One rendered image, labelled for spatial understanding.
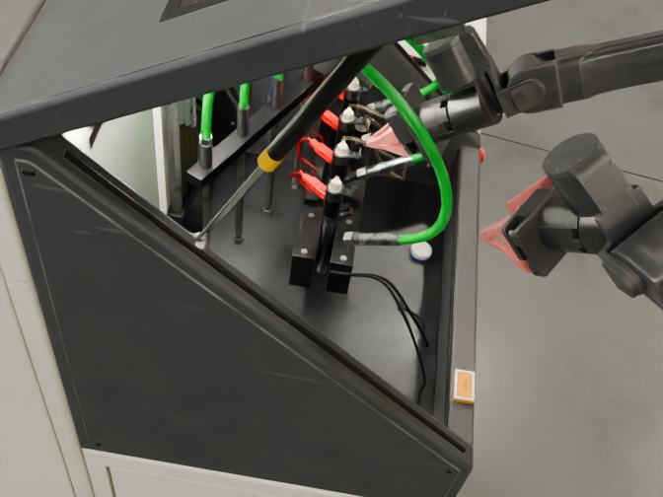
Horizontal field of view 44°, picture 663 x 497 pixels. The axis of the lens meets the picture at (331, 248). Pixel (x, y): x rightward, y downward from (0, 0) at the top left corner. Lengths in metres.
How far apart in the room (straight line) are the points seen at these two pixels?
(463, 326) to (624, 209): 0.58
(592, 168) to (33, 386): 0.80
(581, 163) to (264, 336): 0.41
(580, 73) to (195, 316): 0.54
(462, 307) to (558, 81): 0.45
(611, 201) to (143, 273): 0.48
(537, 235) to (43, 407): 0.74
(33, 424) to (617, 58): 0.96
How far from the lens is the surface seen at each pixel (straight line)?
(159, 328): 1.00
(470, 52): 1.05
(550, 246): 0.89
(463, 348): 1.31
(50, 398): 1.24
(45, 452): 1.42
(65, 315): 1.03
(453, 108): 1.08
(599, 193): 0.78
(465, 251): 1.42
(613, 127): 3.33
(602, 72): 1.06
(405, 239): 1.12
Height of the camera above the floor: 2.02
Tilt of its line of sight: 51 degrees down
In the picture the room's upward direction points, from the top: 10 degrees clockwise
